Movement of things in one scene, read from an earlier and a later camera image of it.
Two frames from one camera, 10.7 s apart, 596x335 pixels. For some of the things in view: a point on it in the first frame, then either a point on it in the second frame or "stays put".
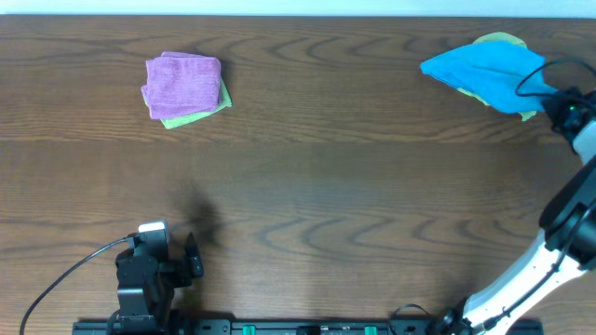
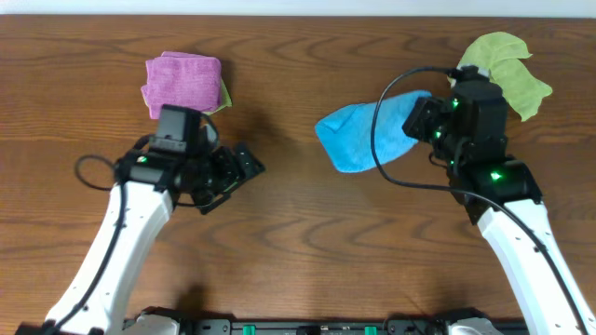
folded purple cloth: (181, 85) stays put
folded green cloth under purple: (225, 103) stays put
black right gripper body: (564, 105) → (431, 126)
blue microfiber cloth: (505, 74) → (346, 134)
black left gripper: (182, 268) → (237, 168)
